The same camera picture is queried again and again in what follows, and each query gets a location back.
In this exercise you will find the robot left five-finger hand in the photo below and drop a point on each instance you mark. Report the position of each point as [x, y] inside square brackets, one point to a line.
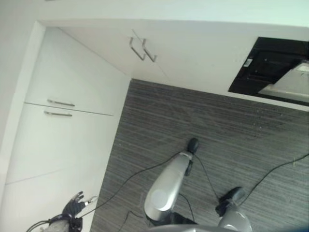
[72, 207]

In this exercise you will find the robot left silver arm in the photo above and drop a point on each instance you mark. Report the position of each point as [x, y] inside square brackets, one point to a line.
[58, 226]

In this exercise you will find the white sticker on dishwasher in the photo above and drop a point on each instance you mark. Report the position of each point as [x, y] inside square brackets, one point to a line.
[248, 62]

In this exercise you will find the black dishwasher opening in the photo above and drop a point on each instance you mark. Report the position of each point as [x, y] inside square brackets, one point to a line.
[260, 65]

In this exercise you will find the open dishwasher door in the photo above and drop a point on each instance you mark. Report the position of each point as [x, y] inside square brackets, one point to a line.
[287, 82]

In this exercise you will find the white tall cabinet door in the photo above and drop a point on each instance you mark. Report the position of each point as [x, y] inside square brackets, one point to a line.
[60, 142]
[72, 75]

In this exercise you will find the robot left silver leg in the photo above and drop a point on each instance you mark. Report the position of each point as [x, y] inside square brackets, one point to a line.
[166, 183]

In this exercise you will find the robot silver leg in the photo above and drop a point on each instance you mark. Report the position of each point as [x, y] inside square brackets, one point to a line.
[166, 183]
[237, 221]

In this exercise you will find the robot silver torso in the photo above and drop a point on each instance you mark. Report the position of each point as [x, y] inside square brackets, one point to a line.
[173, 228]

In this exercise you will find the robot left dark foot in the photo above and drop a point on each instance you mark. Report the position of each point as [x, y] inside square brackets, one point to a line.
[193, 145]

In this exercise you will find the robot dark foot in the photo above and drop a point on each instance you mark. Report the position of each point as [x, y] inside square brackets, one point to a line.
[231, 197]
[193, 145]

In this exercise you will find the robot right dark foot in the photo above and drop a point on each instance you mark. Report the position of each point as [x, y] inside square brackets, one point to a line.
[231, 197]

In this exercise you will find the white base cabinet door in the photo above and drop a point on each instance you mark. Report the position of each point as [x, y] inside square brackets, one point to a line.
[111, 48]
[193, 58]

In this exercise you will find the robot right silver leg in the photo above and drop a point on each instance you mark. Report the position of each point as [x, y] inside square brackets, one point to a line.
[237, 221]

